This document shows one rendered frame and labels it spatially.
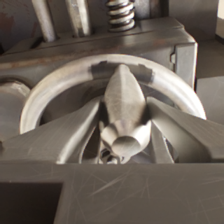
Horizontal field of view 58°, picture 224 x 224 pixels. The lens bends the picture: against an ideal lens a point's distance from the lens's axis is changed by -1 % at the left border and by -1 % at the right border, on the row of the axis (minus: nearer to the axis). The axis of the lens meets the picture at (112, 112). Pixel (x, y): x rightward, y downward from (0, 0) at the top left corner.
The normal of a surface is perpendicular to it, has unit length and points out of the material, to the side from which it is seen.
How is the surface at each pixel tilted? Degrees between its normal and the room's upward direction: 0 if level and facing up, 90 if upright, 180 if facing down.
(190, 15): 90
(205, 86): 90
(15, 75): 90
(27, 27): 90
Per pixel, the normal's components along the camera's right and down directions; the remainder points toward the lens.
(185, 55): -0.02, 0.58
